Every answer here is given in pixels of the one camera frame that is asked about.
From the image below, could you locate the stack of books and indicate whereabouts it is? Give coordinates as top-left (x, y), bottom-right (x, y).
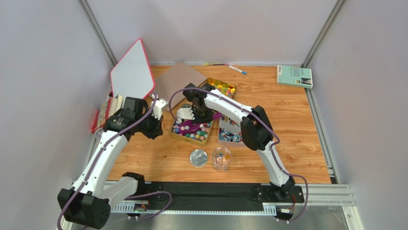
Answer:
top-left (91, 94), bottom-right (124, 133)

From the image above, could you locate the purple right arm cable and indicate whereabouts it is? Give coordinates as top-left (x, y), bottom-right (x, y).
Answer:
top-left (168, 87), bottom-right (309, 223)

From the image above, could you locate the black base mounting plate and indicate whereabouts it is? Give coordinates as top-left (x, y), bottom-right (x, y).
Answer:
top-left (140, 182), bottom-right (306, 211)

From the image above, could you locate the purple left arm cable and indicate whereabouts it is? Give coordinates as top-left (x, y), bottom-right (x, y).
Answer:
top-left (57, 93), bottom-right (173, 230)

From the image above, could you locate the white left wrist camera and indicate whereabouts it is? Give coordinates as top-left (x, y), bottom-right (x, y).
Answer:
top-left (150, 98), bottom-right (168, 120)

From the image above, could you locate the gold tin of gummy candies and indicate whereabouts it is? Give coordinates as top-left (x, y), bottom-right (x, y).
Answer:
top-left (199, 78), bottom-right (237, 99)

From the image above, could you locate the white blue marker pen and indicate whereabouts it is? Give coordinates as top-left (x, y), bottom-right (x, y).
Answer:
top-left (228, 65), bottom-right (247, 75)

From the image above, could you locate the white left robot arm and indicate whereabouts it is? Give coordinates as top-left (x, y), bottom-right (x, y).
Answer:
top-left (57, 95), bottom-right (168, 230)

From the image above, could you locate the yellow pink pen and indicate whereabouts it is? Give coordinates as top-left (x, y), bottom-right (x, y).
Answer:
top-left (202, 63), bottom-right (233, 66)

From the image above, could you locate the clear plastic jar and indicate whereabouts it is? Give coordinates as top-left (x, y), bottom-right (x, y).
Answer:
top-left (212, 147), bottom-right (232, 172)

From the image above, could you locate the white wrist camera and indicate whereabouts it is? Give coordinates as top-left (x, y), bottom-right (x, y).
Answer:
top-left (177, 107), bottom-right (195, 120)
top-left (150, 98), bottom-right (168, 120)

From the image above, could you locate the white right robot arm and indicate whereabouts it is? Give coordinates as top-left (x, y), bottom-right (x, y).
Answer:
top-left (181, 84), bottom-right (295, 198)

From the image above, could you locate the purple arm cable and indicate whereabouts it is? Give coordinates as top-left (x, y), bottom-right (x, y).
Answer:
top-left (168, 87), bottom-right (309, 223)
top-left (57, 93), bottom-right (173, 230)

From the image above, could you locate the gold tin of star candies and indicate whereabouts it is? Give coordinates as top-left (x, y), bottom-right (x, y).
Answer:
top-left (170, 118), bottom-right (214, 147)

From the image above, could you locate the silver jar lid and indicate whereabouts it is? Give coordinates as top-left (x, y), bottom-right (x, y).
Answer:
top-left (189, 149), bottom-right (208, 168)

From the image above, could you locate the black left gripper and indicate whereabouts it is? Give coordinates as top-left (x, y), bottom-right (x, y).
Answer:
top-left (136, 109), bottom-right (164, 139)

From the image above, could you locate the small clear cup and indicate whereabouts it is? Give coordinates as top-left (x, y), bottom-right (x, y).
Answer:
top-left (94, 128), bottom-right (103, 140)

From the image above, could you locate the pink tin of lollipops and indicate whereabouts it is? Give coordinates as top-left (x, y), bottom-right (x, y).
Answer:
top-left (218, 115), bottom-right (247, 148)

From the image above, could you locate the white board with red rim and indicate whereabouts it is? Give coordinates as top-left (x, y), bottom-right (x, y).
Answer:
top-left (110, 39), bottom-right (155, 99)

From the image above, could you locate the teal book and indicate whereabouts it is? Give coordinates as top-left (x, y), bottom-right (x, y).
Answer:
top-left (276, 65), bottom-right (313, 89)

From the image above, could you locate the purple plastic scoop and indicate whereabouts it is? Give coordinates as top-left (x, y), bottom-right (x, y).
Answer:
top-left (179, 120), bottom-right (212, 135)

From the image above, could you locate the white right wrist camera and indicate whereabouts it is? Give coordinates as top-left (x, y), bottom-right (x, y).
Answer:
top-left (177, 107), bottom-right (195, 120)

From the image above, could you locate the brown cardboard sheet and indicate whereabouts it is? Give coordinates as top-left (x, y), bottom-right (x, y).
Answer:
top-left (150, 62), bottom-right (207, 108)

